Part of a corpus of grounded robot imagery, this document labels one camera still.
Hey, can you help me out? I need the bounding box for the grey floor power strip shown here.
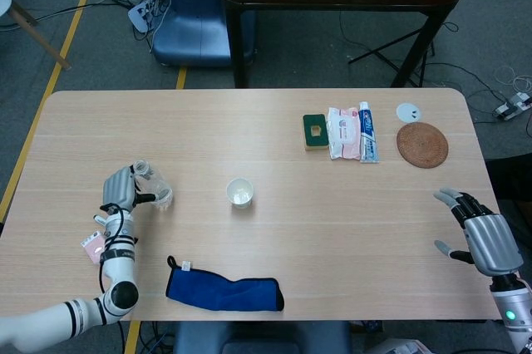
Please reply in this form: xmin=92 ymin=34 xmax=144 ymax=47
xmin=493 ymin=94 xmax=532 ymax=121

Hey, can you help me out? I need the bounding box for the white paper cup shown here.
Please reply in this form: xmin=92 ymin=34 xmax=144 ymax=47
xmin=225 ymin=177 xmax=254 ymax=209

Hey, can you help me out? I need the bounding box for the white power strip with plugs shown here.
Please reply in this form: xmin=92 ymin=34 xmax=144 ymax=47
xmin=127 ymin=0 xmax=167 ymax=33

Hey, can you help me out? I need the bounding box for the brown woven round coaster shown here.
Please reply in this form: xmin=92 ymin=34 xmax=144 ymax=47
xmin=396 ymin=121 xmax=450 ymax=170

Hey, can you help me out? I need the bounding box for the clear plastic bottle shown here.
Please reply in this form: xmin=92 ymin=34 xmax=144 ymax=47
xmin=131 ymin=159 xmax=174 ymax=209

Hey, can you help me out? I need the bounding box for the blue and white toothpaste tube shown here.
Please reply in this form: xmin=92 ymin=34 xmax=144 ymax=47
xmin=357 ymin=101 xmax=381 ymax=164

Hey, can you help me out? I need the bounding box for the green and yellow sponge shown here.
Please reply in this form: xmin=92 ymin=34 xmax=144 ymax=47
xmin=302 ymin=113 xmax=332 ymax=152

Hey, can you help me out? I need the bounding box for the small pink tissue pack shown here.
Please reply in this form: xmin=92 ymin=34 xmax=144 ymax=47
xmin=80 ymin=230 xmax=107 ymax=265

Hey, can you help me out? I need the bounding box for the black object beside table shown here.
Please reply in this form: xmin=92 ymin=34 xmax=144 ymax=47
xmin=484 ymin=154 xmax=532 ymax=205

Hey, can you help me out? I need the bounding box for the white coiled floor cable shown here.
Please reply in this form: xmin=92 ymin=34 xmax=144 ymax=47
xmin=494 ymin=65 xmax=532 ymax=93

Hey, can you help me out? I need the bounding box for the white round table grommet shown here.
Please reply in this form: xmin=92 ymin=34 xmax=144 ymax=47
xmin=396 ymin=102 xmax=421 ymax=124

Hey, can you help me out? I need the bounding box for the blue cloth with black trim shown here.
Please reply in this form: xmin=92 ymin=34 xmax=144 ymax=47
xmin=165 ymin=254 xmax=286 ymax=312

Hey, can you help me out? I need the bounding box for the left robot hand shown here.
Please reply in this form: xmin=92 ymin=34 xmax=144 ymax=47
xmin=99 ymin=165 xmax=155 ymax=216

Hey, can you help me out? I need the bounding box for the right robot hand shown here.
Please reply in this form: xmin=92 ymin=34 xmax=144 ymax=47
xmin=433 ymin=186 xmax=525 ymax=277

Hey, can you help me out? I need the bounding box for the pink wet wipes pack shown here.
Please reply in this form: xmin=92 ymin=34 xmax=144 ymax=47
xmin=326 ymin=106 xmax=362 ymax=161

